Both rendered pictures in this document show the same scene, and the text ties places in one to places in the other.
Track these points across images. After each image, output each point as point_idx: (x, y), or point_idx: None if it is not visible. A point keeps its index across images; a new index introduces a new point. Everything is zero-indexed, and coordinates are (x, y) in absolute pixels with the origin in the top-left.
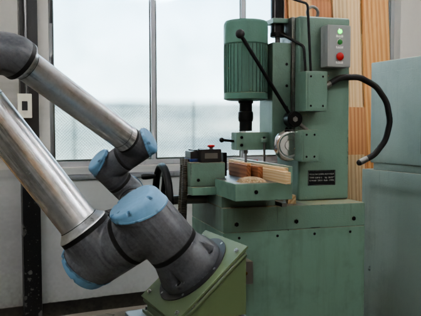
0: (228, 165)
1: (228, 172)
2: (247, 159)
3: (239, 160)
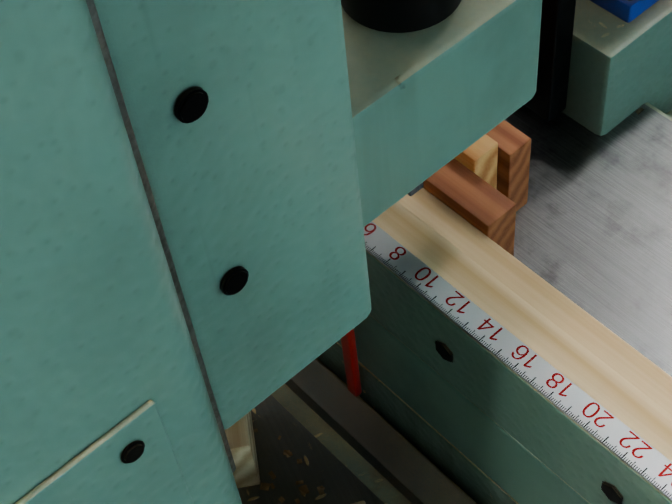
0: (529, 156)
1: (637, 348)
2: (479, 320)
3: (617, 409)
